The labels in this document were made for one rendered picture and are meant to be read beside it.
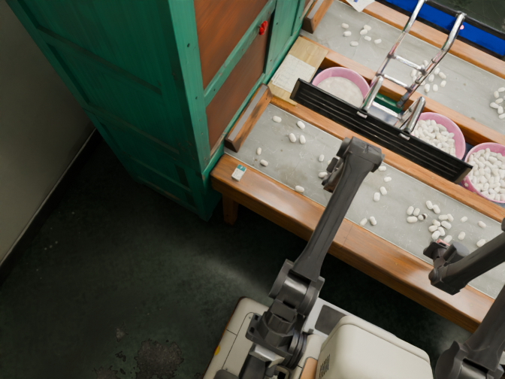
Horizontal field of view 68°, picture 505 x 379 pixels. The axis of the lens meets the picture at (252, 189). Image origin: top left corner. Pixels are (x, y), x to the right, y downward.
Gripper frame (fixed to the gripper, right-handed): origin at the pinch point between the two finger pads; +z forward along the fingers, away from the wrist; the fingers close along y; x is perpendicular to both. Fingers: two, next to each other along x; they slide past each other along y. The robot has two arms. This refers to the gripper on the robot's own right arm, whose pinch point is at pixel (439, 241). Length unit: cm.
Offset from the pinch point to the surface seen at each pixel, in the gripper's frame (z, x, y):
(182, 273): 11, 97, 89
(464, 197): 22.1, -12.3, -5.1
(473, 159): 38.1, -23.4, -3.7
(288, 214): -11, 15, 53
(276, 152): 7, 2, 70
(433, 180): 22.3, -12.8, 8.6
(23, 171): -15, 64, 174
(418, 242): 4.0, 6.5, 4.1
